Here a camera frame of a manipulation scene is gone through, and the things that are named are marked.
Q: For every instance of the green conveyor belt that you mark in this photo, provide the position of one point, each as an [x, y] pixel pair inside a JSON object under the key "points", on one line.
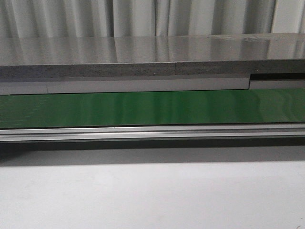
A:
{"points": [[153, 108]]}

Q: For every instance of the grey stone countertop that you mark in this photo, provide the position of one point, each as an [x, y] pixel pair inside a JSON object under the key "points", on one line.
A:
{"points": [[138, 64]]}

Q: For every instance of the white pleated curtain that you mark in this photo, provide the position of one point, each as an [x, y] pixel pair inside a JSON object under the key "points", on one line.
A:
{"points": [[118, 18]]}

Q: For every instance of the aluminium conveyor side rail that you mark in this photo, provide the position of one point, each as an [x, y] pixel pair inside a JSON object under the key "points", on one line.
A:
{"points": [[151, 132]]}

